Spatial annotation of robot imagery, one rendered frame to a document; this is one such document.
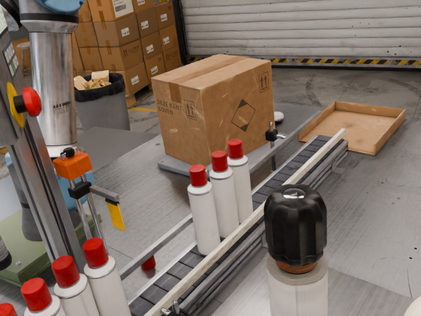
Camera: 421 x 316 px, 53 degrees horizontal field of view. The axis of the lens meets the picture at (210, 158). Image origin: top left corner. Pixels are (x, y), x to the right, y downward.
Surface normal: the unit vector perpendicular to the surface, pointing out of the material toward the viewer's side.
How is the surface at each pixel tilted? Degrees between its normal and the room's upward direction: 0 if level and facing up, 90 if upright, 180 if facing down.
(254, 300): 0
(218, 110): 90
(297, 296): 91
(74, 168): 90
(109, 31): 89
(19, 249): 5
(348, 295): 0
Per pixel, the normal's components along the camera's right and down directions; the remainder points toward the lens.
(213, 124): 0.67, 0.26
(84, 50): -0.48, 0.41
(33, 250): -0.14, -0.91
